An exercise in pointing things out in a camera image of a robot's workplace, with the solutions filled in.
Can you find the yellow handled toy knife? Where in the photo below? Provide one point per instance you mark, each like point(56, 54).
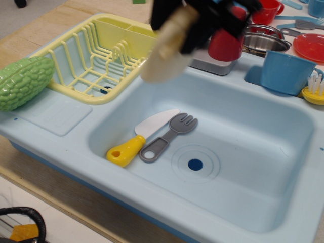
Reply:
point(123, 154)

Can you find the blue cup at corner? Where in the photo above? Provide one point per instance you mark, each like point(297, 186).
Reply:
point(316, 8)

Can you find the grey toy fork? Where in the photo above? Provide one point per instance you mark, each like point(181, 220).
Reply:
point(178, 125)

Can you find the cream toy detergent bottle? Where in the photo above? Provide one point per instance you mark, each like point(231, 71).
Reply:
point(166, 60)

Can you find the grey toy faucet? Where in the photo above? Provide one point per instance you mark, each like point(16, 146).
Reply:
point(204, 62)

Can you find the yellow plastic drying rack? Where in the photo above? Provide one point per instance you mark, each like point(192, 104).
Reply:
point(98, 58)

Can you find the red plastic plate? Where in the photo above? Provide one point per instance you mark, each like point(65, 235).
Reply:
point(310, 46)

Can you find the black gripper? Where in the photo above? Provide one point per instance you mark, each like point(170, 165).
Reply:
point(211, 16)

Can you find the blue plastic pot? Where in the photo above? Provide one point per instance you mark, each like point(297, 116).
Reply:
point(286, 73)

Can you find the black caster wheel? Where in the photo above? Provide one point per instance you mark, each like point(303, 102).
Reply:
point(20, 3)

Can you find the light blue toy sink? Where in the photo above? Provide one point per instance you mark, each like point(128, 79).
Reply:
point(251, 171)

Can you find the red mug with handle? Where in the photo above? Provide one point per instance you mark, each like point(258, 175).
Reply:
point(270, 9)

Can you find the yellow dish brush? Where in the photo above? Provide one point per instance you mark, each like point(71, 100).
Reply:
point(313, 92)

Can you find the green toy block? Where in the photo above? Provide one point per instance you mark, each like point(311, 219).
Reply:
point(138, 1)

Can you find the blue toy utensil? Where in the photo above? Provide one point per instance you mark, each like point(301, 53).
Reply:
point(318, 21)

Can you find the green bitter melon toy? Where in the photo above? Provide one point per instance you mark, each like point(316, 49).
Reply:
point(21, 81)

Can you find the yellow tape piece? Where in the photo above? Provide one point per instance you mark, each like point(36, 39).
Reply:
point(24, 232)

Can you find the steel toy pot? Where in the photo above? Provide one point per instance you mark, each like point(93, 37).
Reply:
point(260, 38)

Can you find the grey fork on table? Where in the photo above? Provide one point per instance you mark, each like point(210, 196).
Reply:
point(307, 25)

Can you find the grey utensil handle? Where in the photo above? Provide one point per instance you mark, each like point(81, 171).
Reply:
point(290, 32)

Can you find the red plastic cup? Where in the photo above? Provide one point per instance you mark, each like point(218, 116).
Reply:
point(224, 47)

